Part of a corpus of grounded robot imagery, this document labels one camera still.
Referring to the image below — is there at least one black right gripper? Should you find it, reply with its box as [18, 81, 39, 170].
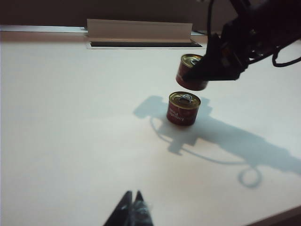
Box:
[183, 16, 259, 82]

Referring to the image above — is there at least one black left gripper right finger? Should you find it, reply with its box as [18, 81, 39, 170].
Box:
[128, 190, 155, 226]

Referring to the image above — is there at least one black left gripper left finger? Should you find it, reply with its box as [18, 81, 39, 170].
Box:
[103, 190, 133, 226]

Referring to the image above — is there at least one red tin can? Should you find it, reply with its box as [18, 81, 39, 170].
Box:
[175, 54, 209, 92]
[166, 91, 201, 127]

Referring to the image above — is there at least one dark brown partition panel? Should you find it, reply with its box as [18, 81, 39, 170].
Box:
[0, 0, 238, 28]

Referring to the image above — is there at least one silver aluminium rail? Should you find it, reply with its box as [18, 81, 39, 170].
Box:
[0, 24, 88, 33]
[190, 29, 209, 37]

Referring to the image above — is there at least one thin black cable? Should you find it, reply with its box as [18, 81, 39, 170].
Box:
[206, 0, 216, 38]
[271, 44, 301, 68]

